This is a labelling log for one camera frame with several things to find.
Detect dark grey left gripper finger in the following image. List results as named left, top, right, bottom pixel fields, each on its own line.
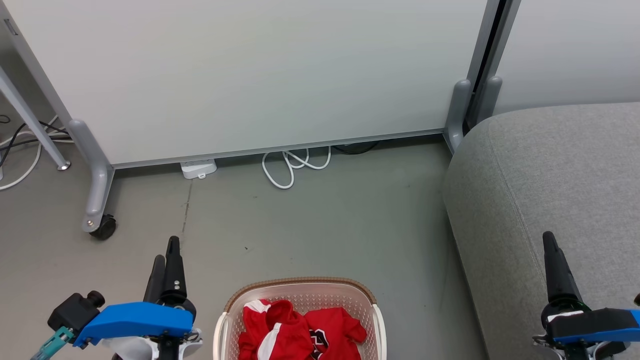
left=144, top=254, right=167, bottom=304
left=162, top=236, right=189, bottom=302

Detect loose white cable bundle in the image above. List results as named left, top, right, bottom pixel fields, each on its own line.
left=0, top=116, right=75, bottom=192

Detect thin black cable bundle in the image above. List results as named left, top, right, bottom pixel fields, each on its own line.
left=0, top=114, right=69, bottom=167

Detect grey metal table leg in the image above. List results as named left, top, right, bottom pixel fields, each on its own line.
left=0, top=65, right=71, bottom=172

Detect red shorts with white stripe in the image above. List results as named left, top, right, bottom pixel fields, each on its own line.
left=238, top=298, right=307, bottom=360

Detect grey fabric sofa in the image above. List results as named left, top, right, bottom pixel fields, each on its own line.
left=442, top=102, right=640, bottom=360

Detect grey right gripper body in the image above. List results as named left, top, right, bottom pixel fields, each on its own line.
left=532, top=297, right=633, bottom=360

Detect white plastic laundry basket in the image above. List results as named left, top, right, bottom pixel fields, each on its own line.
left=213, top=277, right=387, bottom=360

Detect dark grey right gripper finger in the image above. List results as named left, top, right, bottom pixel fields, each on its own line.
left=542, top=231, right=584, bottom=304

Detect red jersey with black print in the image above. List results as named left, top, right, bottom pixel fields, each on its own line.
left=300, top=307, right=368, bottom=360

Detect teal cable connector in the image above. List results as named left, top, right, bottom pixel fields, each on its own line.
left=30, top=326, right=76, bottom=360

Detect black floor cable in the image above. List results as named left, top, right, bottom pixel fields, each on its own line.
left=331, top=141, right=381, bottom=155

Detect grey partition foot with caster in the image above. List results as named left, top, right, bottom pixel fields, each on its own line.
left=68, top=119, right=116, bottom=234

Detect black caster wheel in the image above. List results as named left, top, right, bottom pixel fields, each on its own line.
left=90, top=214, right=117, bottom=241

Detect large white partition panel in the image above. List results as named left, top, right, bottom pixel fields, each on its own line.
left=0, top=0, right=502, bottom=169

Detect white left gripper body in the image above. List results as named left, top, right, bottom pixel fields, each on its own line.
left=101, top=294, right=204, bottom=360

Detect coiled white cable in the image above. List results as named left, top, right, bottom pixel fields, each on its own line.
left=261, top=146, right=333, bottom=190

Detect grey upright partition foot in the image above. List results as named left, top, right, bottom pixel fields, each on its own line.
left=475, top=75, right=503, bottom=126
left=443, top=79, right=472, bottom=154

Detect narrow white partition panel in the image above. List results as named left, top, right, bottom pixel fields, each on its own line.
left=487, top=0, right=640, bottom=117

